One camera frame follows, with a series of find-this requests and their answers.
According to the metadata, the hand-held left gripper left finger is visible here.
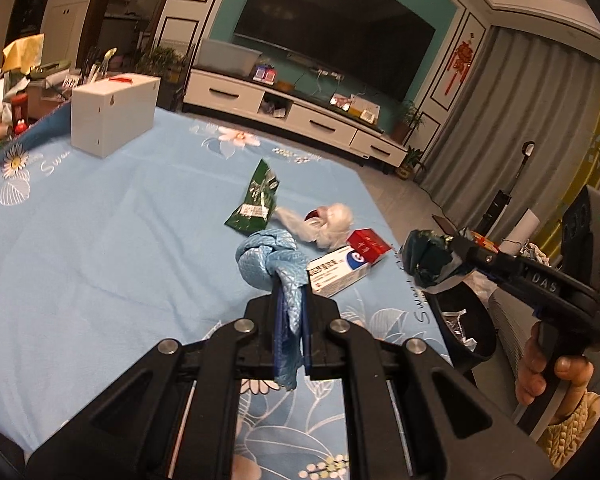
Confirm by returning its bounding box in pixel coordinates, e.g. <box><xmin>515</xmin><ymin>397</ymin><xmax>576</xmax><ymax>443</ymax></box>
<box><xmin>25</xmin><ymin>280</ymin><xmax>287</xmax><ymax>480</ymax></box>

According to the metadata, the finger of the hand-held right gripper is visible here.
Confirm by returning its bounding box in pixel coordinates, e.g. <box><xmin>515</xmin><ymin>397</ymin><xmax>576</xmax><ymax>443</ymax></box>
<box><xmin>448</xmin><ymin>233</ymin><xmax>529</xmax><ymax>275</ymax></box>

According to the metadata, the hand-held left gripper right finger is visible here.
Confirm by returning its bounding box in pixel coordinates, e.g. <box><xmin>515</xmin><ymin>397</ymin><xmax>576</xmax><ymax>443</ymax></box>
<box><xmin>302</xmin><ymin>287</ymin><xmax>556</xmax><ymax>480</ymax></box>

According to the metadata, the dark green wrapper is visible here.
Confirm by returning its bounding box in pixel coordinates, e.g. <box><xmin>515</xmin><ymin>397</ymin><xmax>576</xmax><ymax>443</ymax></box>
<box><xmin>401</xmin><ymin>228</ymin><xmax>476</xmax><ymax>292</ymax></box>

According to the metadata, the blue cloth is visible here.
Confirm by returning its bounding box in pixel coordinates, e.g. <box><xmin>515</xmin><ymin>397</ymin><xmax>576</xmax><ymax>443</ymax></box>
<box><xmin>234</xmin><ymin>228</ymin><xmax>312</xmax><ymax>391</ymax></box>

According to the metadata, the black trash bin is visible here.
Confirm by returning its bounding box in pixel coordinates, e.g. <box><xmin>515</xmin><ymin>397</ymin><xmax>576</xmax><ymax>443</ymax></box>
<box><xmin>422</xmin><ymin>269</ymin><xmax>499</xmax><ymax>377</ymax></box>

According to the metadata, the person's right forearm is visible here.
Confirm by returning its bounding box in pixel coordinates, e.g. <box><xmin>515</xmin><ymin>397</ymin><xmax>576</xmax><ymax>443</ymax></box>
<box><xmin>536</xmin><ymin>391</ymin><xmax>600</xmax><ymax>467</ymax></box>

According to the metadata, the person's right hand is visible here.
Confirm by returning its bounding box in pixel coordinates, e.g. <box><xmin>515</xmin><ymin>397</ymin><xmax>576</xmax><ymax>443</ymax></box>
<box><xmin>514</xmin><ymin>332</ymin><xmax>595</xmax><ymax>424</ymax></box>

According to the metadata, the white paper roll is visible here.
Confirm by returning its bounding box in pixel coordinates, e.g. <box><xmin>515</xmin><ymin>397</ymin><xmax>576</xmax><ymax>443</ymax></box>
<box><xmin>502</xmin><ymin>209</ymin><xmax>542</xmax><ymax>257</ymax></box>

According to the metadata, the white medicine box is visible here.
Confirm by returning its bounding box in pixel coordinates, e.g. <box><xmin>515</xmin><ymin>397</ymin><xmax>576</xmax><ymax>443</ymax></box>
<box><xmin>307</xmin><ymin>245</ymin><xmax>372</xmax><ymax>297</ymax></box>

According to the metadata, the upright vacuum cleaner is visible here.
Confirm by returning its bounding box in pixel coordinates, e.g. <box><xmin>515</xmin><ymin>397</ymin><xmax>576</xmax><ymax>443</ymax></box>
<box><xmin>479</xmin><ymin>140</ymin><xmax>537</xmax><ymax>234</ymax></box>

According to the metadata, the red and white carton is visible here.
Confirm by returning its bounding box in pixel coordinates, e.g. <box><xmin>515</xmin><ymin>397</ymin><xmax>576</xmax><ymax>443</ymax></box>
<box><xmin>346</xmin><ymin>228</ymin><xmax>392</xmax><ymax>266</ymax></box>

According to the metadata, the clear plastic bag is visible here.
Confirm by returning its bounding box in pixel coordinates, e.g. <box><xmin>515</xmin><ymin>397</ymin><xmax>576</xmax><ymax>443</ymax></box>
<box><xmin>274</xmin><ymin>203</ymin><xmax>354</xmax><ymax>250</ymax></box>

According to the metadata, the potted plant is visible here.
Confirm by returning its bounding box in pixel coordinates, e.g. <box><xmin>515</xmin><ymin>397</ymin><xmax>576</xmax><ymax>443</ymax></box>
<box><xmin>391</xmin><ymin>99</ymin><xmax>427</xmax><ymax>144</ymax></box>
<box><xmin>139</xmin><ymin>45</ymin><xmax>189</xmax><ymax>82</ymax></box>
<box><xmin>394</xmin><ymin>147</ymin><xmax>427</xmax><ymax>181</ymax></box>

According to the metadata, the torn green snack packet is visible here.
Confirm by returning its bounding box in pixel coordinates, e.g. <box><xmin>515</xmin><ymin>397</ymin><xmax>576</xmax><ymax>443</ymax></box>
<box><xmin>223</xmin><ymin>158</ymin><xmax>281</xmax><ymax>235</ymax></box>

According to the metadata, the grey curtain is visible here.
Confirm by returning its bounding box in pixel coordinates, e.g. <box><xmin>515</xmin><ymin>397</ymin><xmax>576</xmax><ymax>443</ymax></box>
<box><xmin>422</xmin><ymin>25</ymin><xmax>600</xmax><ymax>242</ymax></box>

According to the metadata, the blue floral tablecloth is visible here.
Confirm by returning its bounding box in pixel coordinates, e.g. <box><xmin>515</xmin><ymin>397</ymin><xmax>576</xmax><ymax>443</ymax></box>
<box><xmin>0</xmin><ymin>107</ymin><xmax>454</xmax><ymax>480</ymax></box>

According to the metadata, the white tv cabinet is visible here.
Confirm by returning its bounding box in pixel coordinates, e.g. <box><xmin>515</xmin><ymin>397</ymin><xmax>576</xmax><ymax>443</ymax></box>
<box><xmin>182</xmin><ymin>67</ymin><xmax>409</xmax><ymax>169</ymax></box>

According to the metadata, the white storage box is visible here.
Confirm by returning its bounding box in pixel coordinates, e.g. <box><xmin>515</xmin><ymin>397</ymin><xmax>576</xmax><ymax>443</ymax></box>
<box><xmin>70</xmin><ymin>72</ymin><xmax>162</xmax><ymax>160</ymax></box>

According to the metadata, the large television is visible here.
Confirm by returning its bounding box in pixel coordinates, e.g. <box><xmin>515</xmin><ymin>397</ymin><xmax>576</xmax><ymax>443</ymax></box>
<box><xmin>232</xmin><ymin>0</ymin><xmax>439</xmax><ymax>107</ymax></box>

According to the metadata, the grey storage bin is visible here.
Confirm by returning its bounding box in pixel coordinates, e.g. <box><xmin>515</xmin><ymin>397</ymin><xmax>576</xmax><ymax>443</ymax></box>
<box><xmin>198</xmin><ymin>38</ymin><xmax>260</xmax><ymax>77</ymax></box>

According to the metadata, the yellow paper bag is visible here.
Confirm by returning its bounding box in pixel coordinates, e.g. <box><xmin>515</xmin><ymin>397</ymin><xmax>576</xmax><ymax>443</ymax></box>
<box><xmin>2</xmin><ymin>33</ymin><xmax>46</xmax><ymax>72</ymax></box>

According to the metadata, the red knot wall ornament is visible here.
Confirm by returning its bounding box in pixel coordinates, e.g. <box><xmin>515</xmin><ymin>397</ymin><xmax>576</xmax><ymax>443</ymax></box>
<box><xmin>447</xmin><ymin>34</ymin><xmax>474</xmax><ymax>97</ymax></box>

